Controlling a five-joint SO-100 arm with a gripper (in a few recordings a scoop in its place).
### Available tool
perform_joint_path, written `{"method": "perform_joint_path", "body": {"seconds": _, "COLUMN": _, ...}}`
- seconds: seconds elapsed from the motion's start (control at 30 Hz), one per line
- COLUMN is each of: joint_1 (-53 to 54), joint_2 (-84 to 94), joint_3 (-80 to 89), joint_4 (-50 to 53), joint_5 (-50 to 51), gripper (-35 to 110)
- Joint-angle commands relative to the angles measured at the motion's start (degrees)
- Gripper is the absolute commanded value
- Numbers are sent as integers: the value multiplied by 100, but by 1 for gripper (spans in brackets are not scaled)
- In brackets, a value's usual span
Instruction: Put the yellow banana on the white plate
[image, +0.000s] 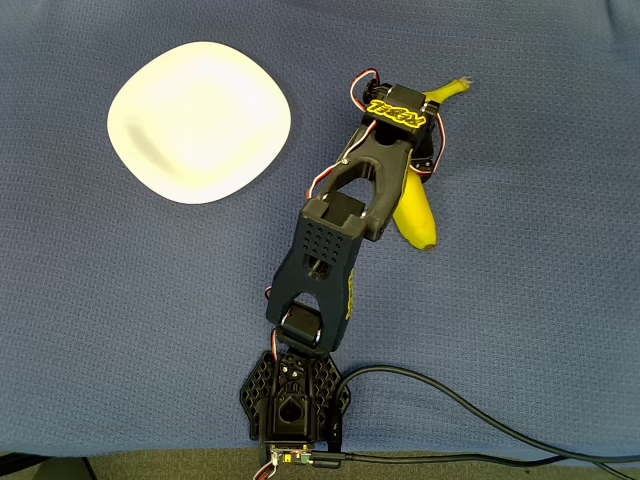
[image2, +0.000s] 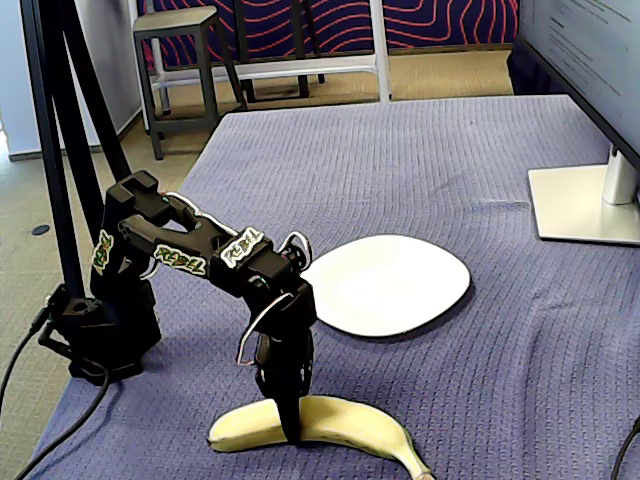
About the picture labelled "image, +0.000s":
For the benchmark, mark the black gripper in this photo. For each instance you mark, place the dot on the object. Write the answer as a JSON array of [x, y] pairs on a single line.
[[424, 159]]

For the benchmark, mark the yellow banana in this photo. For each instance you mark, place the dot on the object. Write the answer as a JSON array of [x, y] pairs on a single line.
[[417, 215]]

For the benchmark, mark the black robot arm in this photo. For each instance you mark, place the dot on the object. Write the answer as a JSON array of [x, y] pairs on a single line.
[[325, 250]]

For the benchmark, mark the white rounded square plate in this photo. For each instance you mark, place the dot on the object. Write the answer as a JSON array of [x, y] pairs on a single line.
[[200, 125]]

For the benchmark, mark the blue woven table cloth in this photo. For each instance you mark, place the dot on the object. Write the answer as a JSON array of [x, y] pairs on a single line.
[[500, 250]]

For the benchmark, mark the small controller circuit board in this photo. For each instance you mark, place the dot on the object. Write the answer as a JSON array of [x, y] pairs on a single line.
[[290, 457]]

